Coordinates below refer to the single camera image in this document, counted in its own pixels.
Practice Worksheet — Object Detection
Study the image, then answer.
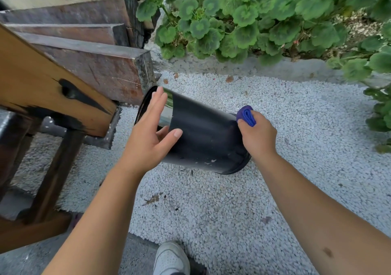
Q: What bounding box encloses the green geranium plant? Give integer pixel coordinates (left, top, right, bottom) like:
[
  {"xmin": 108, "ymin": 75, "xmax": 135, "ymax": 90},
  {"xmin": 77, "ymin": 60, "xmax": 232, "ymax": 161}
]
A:
[{"xmin": 119, "ymin": 0, "xmax": 391, "ymax": 155}]

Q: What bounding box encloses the person's left forearm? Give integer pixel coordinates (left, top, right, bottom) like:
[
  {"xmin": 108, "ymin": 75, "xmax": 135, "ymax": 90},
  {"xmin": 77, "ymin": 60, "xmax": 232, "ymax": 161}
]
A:
[{"xmin": 42, "ymin": 161, "xmax": 144, "ymax": 275}]

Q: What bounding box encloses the long dark wooden beam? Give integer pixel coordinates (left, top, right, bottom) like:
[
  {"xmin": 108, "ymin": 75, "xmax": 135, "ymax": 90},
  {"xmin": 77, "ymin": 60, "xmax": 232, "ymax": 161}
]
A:
[{"xmin": 0, "ymin": 0, "xmax": 146, "ymax": 49}]

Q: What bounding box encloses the purple microfibre cloth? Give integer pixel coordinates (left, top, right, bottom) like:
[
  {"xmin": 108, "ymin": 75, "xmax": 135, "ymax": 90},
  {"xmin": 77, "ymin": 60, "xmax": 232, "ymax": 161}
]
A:
[{"xmin": 236, "ymin": 105, "xmax": 257, "ymax": 128}]

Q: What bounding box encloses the wooden bench with backrest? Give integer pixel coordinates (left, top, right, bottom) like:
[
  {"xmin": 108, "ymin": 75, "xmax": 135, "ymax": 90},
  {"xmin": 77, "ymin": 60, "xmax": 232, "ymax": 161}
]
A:
[{"xmin": 0, "ymin": 22, "xmax": 121, "ymax": 254}]

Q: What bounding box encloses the thin reddish wooden beam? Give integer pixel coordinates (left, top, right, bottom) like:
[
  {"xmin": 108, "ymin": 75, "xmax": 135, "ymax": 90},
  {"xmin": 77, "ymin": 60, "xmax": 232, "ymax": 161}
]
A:
[{"xmin": 3, "ymin": 23, "xmax": 130, "ymax": 47}]

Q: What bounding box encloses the thick dark wooden beam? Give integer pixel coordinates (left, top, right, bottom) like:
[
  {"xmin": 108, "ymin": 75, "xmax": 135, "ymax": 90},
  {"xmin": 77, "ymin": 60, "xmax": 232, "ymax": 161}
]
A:
[{"xmin": 15, "ymin": 32, "xmax": 156, "ymax": 106}]

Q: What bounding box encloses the person's right hand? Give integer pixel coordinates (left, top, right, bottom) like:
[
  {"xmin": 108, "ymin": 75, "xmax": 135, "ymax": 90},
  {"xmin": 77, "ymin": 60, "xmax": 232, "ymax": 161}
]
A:
[{"xmin": 237, "ymin": 110, "xmax": 279, "ymax": 165}]

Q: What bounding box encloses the grey concrete garden curb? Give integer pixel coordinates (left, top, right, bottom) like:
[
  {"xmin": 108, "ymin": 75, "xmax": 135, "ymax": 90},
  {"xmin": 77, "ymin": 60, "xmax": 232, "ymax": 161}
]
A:
[{"xmin": 145, "ymin": 44, "xmax": 391, "ymax": 87}]

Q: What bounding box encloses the black bucket with metal rim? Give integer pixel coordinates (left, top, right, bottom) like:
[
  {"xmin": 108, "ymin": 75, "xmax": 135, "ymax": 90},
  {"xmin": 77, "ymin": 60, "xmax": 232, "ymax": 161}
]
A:
[{"xmin": 133, "ymin": 85, "xmax": 252, "ymax": 175}]

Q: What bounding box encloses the person's right forearm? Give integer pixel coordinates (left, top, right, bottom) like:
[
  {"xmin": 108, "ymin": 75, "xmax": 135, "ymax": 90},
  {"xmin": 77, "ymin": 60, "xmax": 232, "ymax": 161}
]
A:
[{"xmin": 254, "ymin": 151, "xmax": 391, "ymax": 275}]

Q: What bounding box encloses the person's left hand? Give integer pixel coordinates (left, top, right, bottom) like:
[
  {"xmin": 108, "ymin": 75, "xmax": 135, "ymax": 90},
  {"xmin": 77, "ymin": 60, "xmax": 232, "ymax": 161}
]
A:
[{"xmin": 117, "ymin": 86, "xmax": 184, "ymax": 180}]

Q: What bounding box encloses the person's white shoe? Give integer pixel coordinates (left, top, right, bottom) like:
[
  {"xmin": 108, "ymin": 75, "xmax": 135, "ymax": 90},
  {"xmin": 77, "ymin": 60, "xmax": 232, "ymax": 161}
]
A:
[{"xmin": 152, "ymin": 241, "xmax": 191, "ymax": 275}]

